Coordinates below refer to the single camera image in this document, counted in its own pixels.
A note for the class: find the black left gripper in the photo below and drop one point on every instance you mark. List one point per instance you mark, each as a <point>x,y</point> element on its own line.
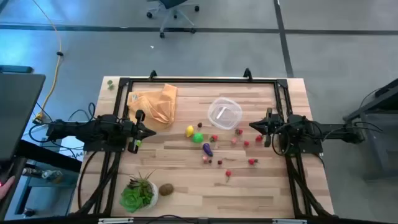
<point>136,146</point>

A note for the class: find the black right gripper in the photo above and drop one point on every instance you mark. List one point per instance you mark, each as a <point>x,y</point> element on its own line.
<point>269,141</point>

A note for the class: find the small red toy fruit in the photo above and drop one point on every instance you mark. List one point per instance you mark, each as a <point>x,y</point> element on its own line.
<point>246,143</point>

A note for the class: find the pink toy raspberry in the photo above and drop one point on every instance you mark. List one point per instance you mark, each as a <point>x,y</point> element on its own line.
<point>234,141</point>
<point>205,158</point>

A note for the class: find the yellow toy lemon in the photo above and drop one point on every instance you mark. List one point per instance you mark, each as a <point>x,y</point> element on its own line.
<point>189,131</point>

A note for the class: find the green toy pepper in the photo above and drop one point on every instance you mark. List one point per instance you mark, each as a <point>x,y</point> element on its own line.
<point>197,138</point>

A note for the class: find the red toy fruit green stem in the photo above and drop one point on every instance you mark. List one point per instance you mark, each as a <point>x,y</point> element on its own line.
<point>228,173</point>

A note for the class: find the purple toy eggplant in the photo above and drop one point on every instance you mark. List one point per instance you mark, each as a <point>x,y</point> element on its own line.
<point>207,150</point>

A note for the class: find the brown toy kiwi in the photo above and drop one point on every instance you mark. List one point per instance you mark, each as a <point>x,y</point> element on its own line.
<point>166,189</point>

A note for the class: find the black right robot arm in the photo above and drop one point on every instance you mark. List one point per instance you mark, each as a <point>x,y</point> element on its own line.
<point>329,130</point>

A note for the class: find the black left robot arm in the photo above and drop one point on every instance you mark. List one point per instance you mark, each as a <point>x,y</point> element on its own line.
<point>81,130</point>

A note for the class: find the clear plastic tupperware container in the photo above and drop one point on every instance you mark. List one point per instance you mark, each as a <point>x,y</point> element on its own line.
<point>230,121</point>

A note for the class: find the orange cloth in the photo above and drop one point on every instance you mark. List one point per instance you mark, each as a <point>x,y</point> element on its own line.
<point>155,105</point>

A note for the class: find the small green leaf sprig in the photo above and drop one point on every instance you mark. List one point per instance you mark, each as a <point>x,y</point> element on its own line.
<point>110,83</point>

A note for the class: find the potted green succulent plant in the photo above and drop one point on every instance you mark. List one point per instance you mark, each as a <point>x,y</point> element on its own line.
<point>136,196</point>

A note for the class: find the white printed sheet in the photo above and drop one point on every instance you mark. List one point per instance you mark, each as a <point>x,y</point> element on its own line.
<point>66,146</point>

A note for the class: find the black metal stand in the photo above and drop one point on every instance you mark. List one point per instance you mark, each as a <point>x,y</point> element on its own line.
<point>379,99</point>

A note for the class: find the black desk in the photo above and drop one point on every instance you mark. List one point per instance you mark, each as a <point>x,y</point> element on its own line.
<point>18,109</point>

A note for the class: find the dark flat panel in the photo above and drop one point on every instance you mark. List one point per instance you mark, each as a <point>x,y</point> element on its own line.
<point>15,69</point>

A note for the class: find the person's hand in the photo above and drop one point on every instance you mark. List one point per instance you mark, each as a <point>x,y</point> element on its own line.
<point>5,186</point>

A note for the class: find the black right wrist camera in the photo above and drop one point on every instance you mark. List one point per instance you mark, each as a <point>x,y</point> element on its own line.
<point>278,127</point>

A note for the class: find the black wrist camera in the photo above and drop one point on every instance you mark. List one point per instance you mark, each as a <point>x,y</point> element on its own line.
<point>278,127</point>
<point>129,129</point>

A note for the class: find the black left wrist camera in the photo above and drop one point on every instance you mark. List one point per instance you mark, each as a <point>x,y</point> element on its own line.
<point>129,129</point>

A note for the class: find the black frame clamp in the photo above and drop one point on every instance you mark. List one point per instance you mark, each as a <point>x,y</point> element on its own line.
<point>247,74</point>
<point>152,74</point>

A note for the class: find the silver metal bracket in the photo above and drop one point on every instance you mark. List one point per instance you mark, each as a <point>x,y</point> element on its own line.
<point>289,221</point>
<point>115,220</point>

